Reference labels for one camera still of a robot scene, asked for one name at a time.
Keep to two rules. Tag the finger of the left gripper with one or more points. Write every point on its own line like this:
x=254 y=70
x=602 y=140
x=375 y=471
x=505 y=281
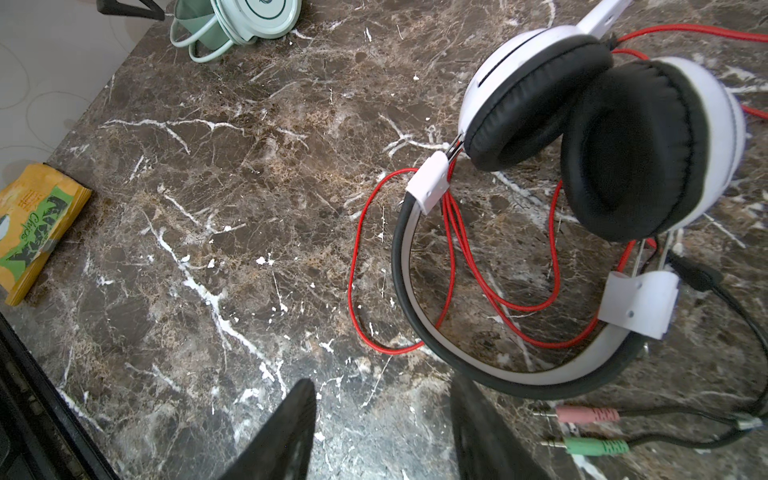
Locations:
x=148 y=9

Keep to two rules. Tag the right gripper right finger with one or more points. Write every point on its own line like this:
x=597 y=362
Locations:
x=485 y=446

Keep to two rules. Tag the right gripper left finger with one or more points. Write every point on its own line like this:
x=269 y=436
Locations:
x=282 y=447

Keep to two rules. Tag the mint green headphones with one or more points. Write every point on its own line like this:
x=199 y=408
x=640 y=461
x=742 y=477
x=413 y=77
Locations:
x=207 y=29

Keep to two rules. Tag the white black red headphones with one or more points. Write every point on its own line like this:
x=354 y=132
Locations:
x=647 y=147

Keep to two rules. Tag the yellow green snack bag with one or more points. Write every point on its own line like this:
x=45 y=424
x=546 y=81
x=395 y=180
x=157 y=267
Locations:
x=36 y=211

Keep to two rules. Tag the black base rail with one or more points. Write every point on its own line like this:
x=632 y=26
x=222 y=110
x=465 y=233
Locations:
x=41 y=437

